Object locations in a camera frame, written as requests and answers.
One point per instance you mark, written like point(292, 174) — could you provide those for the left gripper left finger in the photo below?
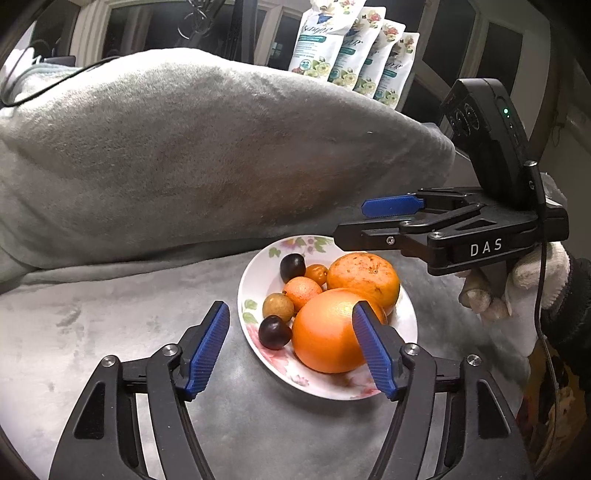
point(101, 439)

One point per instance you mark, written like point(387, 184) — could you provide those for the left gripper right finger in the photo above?
point(480, 438)

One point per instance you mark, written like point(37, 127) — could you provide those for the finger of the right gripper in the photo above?
point(423, 202)
point(399, 233)

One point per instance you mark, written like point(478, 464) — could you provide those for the rough spotted orange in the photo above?
point(368, 273)

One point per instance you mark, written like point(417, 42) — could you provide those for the tiny orange kumquat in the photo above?
point(317, 273)

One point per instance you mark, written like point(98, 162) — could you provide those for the dark plum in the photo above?
point(274, 334)
point(292, 266)

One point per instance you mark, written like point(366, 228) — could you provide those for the small mandarin orange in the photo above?
point(300, 290)

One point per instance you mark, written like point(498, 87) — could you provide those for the large smooth orange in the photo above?
point(323, 336)

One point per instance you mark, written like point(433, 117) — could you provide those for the brown longan fruit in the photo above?
point(279, 305)

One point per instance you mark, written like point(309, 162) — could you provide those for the floral white plate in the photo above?
point(262, 278)

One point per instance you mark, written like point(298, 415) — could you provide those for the right white gloved hand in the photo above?
point(513, 312)

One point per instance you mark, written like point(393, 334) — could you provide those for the refill pouch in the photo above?
point(322, 29)
point(397, 70)
point(390, 34)
point(356, 46)

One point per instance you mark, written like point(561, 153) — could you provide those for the grey sofa back cushion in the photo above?
point(168, 155)

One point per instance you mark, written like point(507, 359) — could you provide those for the black tripod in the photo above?
point(240, 43)

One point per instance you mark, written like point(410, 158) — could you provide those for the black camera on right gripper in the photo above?
point(487, 127)

